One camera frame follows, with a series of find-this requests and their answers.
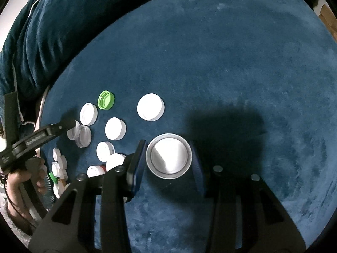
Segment large white lid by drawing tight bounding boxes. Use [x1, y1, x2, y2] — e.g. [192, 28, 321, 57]
[146, 133, 193, 180]

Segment green cap top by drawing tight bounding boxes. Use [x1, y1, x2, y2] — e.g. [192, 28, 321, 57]
[97, 90, 115, 110]

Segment green cap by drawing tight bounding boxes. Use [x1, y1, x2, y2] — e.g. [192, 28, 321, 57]
[97, 90, 115, 110]
[49, 172, 58, 184]

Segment person left hand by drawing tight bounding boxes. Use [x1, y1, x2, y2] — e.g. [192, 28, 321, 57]
[6, 157, 47, 234]

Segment grey mesh basket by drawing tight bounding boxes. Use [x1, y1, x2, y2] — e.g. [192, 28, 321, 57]
[23, 173, 57, 222]

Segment green cap on edge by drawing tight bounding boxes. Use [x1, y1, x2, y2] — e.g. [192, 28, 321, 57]
[49, 172, 58, 184]

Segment white open cap left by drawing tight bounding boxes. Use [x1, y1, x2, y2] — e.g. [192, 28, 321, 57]
[67, 121, 80, 140]

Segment white open cap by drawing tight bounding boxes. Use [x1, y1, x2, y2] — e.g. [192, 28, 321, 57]
[75, 125, 92, 148]
[67, 121, 80, 140]

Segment white open cap middle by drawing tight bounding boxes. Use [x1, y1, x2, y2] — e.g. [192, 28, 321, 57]
[75, 125, 92, 148]

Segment white cap top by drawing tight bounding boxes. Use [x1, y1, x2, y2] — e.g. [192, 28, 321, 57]
[80, 103, 98, 126]

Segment large white flat cap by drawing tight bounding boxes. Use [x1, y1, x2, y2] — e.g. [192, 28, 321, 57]
[106, 153, 126, 171]

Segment white cap small centre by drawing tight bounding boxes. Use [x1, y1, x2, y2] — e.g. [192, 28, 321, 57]
[96, 142, 115, 162]

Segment folded dark blue quilt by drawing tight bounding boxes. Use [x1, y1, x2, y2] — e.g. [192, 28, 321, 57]
[0, 0, 164, 106]

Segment white cap far right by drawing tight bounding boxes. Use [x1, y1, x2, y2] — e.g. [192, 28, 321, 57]
[136, 93, 165, 122]

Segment dark blue velvet blanket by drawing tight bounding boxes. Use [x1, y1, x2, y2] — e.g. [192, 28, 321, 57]
[42, 0, 336, 246]

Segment cardboard boxes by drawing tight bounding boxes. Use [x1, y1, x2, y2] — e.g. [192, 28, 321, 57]
[314, 3, 337, 40]

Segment white cap on red ring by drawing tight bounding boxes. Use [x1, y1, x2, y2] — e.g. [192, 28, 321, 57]
[86, 165, 106, 178]

